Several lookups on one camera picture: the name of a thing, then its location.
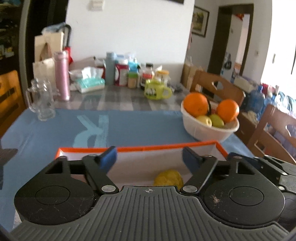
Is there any white fruit bowl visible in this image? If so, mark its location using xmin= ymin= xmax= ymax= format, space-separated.
xmin=181 ymin=101 xmax=239 ymax=142

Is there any wooden chair far right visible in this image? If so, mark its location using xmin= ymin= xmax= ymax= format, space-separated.
xmin=247 ymin=104 xmax=295 ymax=164

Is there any orange cardboard box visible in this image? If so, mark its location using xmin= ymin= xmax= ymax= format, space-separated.
xmin=54 ymin=139 xmax=230 ymax=188

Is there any yellow apple in bowl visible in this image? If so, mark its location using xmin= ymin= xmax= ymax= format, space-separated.
xmin=196 ymin=115 xmax=212 ymax=127

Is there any green pear in bowl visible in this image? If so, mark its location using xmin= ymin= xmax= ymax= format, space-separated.
xmin=209 ymin=114 xmax=224 ymax=128

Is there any right orange in bowl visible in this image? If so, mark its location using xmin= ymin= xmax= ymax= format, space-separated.
xmin=216 ymin=99 xmax=240 ymax=123

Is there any orange in bowl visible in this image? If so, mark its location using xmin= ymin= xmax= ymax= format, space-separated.
xmin=183 ymin=92 xmax=209 ymax=118
xmin=216 ymin=99 xmax=240 ymax=123

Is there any left orange in bowl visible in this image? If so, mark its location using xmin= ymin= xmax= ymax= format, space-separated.
xmin=183 ymin=92 xmax=209 ymax=118

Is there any wooden chair behind bowl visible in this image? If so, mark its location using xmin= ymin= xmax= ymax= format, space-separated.
xmin=190 ymin=70 xmax=245 ymax=106

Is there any tissue pack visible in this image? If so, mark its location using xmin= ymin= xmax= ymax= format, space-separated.
xmin=69 ymin=67 xmax=105 ymax=93

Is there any glass mug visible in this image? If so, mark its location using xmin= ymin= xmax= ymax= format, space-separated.
xmin=26 ymin=78 xmax=56 ymax=121

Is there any green panda mug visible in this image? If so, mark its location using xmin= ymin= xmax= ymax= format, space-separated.
xmin=144 ymin=79 xmax=172 ymax=100

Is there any red white container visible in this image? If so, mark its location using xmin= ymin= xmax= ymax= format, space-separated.
xmin=114 ymin=59 xmax=129 ymax=86

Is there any yellow lid jar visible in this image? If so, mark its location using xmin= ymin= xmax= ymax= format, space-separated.
xmin=154 ymin=70 xmax=170 ymax=85

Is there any grey tall bottle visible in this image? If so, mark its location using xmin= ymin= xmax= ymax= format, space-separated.
xmin=105 ymin=52 xmax=116 ymax=85

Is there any dark capped supplement bottle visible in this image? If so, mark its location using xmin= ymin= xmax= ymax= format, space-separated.
xmin=140 ymin=63 xmax=154 ymax=90

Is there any wooden chair left near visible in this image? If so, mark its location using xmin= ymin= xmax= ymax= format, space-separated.
xmin=0 ymin=70 xmax=25 ymax=137

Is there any pink thermos bottle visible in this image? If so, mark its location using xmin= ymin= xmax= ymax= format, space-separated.
xmin=54 ymin=50 xmax=71 ymax=101

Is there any brown paper bag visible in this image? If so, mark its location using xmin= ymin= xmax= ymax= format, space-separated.
xmin=33 ymin=32 xmax=64 ymax=85

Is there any framed landscape painting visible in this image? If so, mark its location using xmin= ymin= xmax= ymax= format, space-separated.
xmin=192 ymin=6 xmax=210 ymax=38

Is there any wall light switch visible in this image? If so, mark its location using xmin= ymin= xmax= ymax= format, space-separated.
xmin=89 ymin=0 xmax=105 ymax=11

